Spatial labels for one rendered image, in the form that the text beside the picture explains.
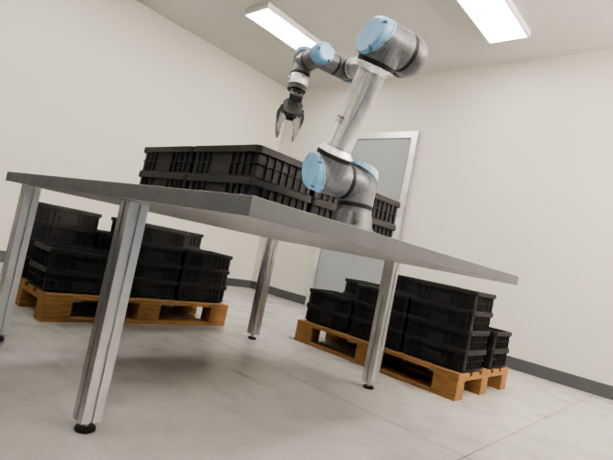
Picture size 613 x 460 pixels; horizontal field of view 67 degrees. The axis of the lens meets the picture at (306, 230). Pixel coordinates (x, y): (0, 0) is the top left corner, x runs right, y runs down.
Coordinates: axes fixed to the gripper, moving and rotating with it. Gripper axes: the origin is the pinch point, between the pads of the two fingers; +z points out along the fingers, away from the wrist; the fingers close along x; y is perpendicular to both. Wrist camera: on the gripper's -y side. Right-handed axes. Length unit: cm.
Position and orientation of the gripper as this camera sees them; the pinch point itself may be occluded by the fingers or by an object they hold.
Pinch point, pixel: (285, 135)
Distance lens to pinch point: 172.8
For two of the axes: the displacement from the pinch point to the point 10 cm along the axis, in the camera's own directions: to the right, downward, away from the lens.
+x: -9.6, -2.4, -1.6
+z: -2.2, 9.7, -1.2
